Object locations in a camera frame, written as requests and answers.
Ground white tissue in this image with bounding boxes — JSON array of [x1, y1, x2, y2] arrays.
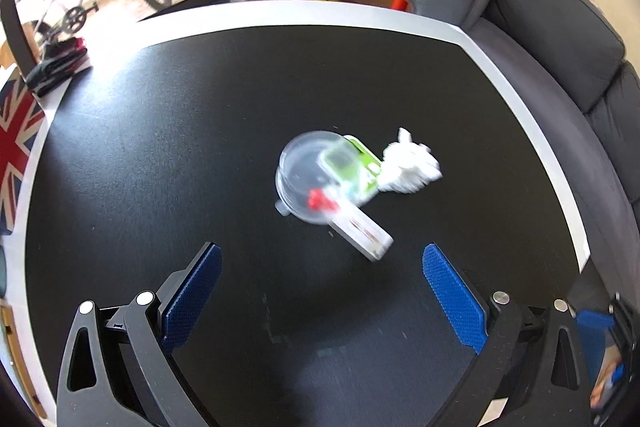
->
[[376, 128, 442, 194]]

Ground grey fabric sofa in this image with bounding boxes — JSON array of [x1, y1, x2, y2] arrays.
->
[[407, 0, 639, 293]]

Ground clear round plastic container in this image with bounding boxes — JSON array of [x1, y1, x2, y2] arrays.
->
[[276, 131, 354, 225]]

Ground black folded gloves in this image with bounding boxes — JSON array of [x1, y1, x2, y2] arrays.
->
[[26, 37, 89, 98]]

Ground green white digital timer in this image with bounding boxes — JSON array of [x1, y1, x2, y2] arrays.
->
[[318, 134, 381, 207]]

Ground white rectangular small box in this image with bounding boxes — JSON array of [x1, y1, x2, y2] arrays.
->
[[329, 204, 394, 262]]

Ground union jack tissue box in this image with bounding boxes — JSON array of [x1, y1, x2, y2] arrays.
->
[[0, 66, 44, 235]]

